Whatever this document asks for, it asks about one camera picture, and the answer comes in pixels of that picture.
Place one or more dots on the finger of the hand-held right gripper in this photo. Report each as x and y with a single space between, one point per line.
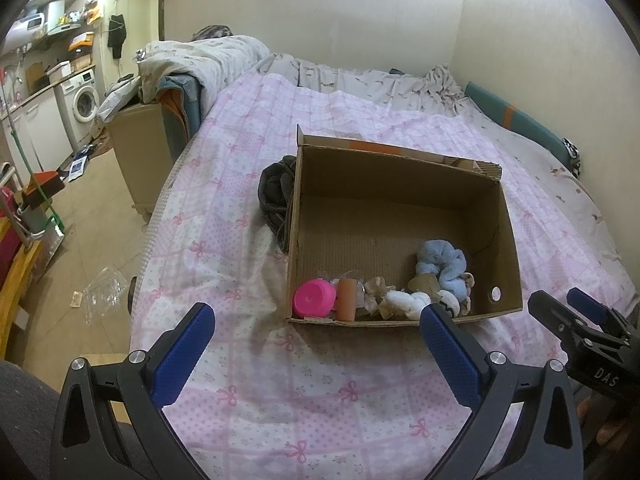
555 317
592 307

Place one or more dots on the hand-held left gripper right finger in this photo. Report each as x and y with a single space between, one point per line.
450 355

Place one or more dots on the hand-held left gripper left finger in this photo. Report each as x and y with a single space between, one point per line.
185 355

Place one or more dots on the brown orange cylinder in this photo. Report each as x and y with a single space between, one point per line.
346 301

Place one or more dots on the pink plastic cup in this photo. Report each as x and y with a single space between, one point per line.
312 299

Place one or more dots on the cardboard box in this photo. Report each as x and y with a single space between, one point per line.
390 220

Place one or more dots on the person's right hand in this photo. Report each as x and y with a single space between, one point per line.
607 432

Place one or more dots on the tan cloth piece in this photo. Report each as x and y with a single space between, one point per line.
424 284

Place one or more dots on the clear plastic bag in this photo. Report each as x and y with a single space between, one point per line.
105 295

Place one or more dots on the pink bow-print blanket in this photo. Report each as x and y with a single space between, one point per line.
300 410

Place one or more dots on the dark grey garment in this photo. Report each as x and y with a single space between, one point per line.
272 190

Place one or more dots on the large brown box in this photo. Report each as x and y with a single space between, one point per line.
137 160

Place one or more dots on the teal bolster cushion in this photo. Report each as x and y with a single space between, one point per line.
520 115

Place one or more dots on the papers on floor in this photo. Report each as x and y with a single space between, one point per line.
79 164

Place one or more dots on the teal orange folded blanket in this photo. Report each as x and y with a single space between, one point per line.
177 105

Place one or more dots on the white plastic bag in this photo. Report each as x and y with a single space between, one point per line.
117 95

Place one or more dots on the white washing machine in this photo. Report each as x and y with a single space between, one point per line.
82 102

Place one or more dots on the white kitchen cabinet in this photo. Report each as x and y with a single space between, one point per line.
35 125

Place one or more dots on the white floral bedsheet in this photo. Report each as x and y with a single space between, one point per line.
380 85

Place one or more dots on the white floral duvet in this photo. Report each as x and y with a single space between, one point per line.
210 60

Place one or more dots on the dark striped cloth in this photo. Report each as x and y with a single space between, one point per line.
214 32

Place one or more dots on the black hanging garment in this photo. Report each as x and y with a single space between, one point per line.
116 35

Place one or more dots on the white water heater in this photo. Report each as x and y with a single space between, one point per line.
56 12

